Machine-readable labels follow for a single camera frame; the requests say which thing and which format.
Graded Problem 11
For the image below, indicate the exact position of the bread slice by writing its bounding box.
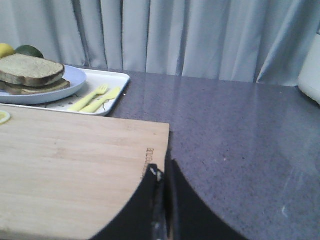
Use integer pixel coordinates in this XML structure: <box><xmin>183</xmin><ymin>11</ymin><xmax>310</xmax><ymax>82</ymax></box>
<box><xmin>0</xmin><ymin>78</ymin><xmax>71</xmax><ymax>95</ymax></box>
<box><xmin>0</xmin><ymin>53</ymin><xmax>65</xmax><ymax>87</ymax></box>

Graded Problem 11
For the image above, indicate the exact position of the lemon slice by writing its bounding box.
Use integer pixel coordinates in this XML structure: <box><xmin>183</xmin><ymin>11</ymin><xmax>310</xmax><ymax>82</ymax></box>
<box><xmin>0</xmin><ymin>110</ymin><xmax>11</xmax><ymax>125</ymax></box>

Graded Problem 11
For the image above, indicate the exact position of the light blue round plate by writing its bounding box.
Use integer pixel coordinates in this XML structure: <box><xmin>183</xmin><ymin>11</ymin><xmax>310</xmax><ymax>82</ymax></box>
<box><xmin>0</xmin><ymin>65</ymin><xmax>87</xmax><ymax>105</ymax></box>

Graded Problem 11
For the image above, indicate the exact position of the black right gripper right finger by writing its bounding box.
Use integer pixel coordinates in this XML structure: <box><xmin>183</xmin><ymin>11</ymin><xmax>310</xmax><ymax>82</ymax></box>
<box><xmin>164</xmin><ymin>151</ymin><xmax>245</xmax><ymax>240</ymax></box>

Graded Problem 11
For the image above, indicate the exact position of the wooden cutting board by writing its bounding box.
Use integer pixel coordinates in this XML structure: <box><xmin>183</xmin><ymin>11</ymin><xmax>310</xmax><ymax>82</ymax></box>
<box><xmin>0</xmin><ymin>104</ymin><xmax>170</xmax><ymax>240</ymax></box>

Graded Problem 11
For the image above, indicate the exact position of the grey curtain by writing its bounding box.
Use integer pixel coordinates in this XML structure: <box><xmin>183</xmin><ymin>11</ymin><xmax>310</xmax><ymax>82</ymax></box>
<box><xmin>0</xmin><ymin>0</ymin><xmax>320</xmax><ymax>86</ymax></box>

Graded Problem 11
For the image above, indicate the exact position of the white appliance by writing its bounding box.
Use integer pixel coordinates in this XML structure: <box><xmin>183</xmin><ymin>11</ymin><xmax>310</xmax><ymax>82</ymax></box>
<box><xmin>298</xmin><ymin>33</ymin><xmax>320</xmax><ymax>104</ymax></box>

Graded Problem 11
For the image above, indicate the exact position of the yellow plastic fork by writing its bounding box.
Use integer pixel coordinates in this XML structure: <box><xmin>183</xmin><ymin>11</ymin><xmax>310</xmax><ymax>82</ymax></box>
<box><xmin>67</xmin><ymin>84</ymin><xmax>108</xmax><ymax>112</ymax></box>

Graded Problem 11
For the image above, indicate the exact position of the rear yellow lemon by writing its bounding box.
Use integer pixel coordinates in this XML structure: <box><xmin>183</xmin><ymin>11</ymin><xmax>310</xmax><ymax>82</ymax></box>
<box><xmin>0</xmin><ymin>43</ymin><xmax>15</xmax><ymax>59</ymax></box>

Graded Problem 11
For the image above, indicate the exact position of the yellow plastic knife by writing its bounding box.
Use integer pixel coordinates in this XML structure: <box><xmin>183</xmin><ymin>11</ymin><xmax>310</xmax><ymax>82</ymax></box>
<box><xmin>80</xmin><ymin>87</ymin><xmax>121</xmax><ymax>113</ymax></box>

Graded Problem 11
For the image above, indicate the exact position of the white rectangular tray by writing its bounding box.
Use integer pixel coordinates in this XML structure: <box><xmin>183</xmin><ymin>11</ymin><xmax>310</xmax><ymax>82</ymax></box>
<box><xmin>0</xmin><ymin>68</ymin><xmax>130</xmax><ymax>116</ymax></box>

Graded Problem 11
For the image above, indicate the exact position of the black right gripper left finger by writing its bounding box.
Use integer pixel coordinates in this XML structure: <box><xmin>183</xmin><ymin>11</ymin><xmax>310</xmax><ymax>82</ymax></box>
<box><xmin>92</xmin><ymin>164</ymin><xmax>165</xmax><ymax>240</ymax></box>

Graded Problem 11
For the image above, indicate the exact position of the green lime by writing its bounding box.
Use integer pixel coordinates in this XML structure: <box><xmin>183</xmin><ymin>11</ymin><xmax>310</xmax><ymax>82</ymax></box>
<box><xmin>15</xmin><ymin>45</ymin><xmax>44</xmax><ymax>59</ymax></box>

